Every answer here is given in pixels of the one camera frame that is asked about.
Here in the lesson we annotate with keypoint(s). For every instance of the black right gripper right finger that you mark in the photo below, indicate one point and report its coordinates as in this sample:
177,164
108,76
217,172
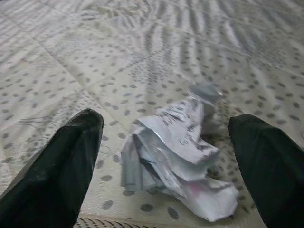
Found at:
273,178

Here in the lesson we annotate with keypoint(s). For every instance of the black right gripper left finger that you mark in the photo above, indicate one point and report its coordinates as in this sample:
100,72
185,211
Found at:
47,180

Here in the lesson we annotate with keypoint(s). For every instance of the white written paper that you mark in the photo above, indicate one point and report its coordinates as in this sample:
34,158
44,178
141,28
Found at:
171,142

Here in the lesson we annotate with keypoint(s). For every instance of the white quilted mattress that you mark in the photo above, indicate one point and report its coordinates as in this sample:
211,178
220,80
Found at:
95,59

